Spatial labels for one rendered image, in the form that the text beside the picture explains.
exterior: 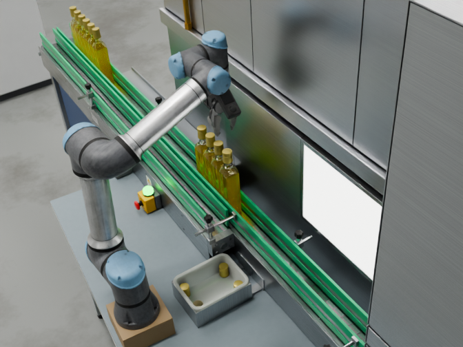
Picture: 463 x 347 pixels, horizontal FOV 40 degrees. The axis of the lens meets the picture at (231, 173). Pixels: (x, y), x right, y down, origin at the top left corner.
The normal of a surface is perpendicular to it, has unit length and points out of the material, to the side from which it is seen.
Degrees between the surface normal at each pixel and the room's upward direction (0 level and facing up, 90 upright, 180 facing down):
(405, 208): 90
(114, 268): 4
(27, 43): 90
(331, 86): 90
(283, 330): 0
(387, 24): 90
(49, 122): 0
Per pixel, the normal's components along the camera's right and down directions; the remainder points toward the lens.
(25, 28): 0.52, 0.53
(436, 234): -0.84, 0.39
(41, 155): -0.06, -0.76
